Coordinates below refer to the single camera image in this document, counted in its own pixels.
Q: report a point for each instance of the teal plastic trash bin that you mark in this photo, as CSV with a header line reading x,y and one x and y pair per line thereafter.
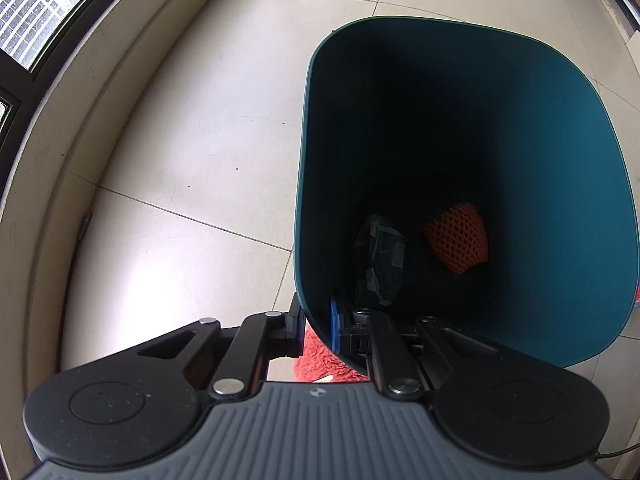
x,y
540,170

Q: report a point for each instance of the red fluffy cloth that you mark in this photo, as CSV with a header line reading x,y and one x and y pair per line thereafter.
x,y
325,365

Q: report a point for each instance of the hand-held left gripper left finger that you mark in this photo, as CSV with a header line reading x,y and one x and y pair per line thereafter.
x,y
289,326

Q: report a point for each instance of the orange foam fruit net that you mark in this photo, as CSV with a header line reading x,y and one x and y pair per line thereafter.
x,y
457,237

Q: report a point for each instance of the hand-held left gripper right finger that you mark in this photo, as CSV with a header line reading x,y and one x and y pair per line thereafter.
x,y
337,327

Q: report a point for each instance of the window with dark frame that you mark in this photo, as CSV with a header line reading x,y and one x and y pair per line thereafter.
x,y
30,10

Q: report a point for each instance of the dark plastic wrapper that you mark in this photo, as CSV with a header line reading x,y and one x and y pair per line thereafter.
x,y
380,260

